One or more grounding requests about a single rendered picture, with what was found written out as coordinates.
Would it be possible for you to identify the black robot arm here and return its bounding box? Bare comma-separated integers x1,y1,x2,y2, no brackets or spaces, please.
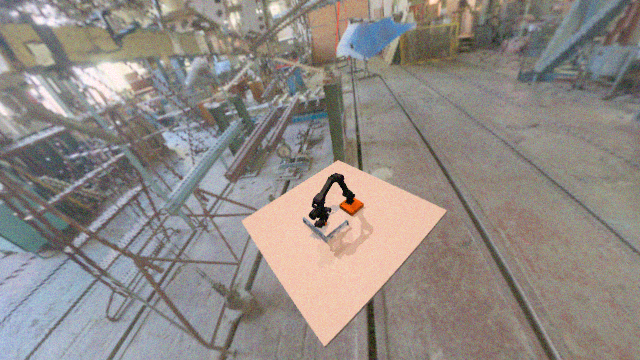
308,173,355,220

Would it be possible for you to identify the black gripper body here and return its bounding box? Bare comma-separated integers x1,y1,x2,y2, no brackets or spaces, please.
314,207,332,228

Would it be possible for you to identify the clear low corner wall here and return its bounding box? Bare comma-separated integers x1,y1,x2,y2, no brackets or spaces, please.
303,220,349,243

